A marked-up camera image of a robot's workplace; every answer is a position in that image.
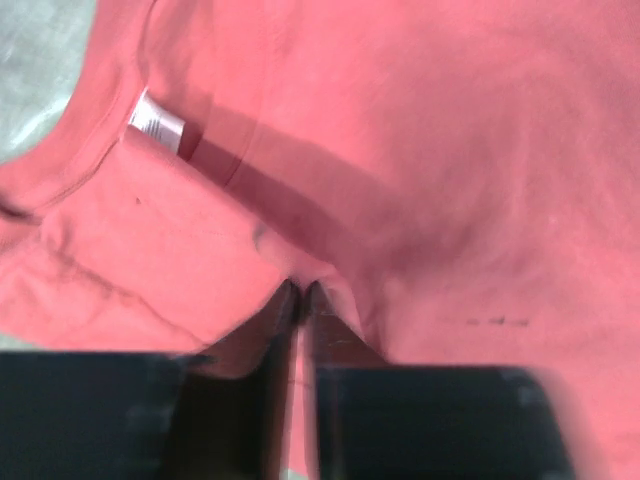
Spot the salmon pink t shirt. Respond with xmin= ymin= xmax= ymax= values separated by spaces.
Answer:
xmin=1 ymin=1 xmax=639 ymax=479

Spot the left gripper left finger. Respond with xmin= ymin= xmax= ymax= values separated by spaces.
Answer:
xmin=1 ymin=282 xmax=300 ymax=479

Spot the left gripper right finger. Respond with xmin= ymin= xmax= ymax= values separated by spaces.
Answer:
xmin=305 ymin=283 xmax=575 ymax=479

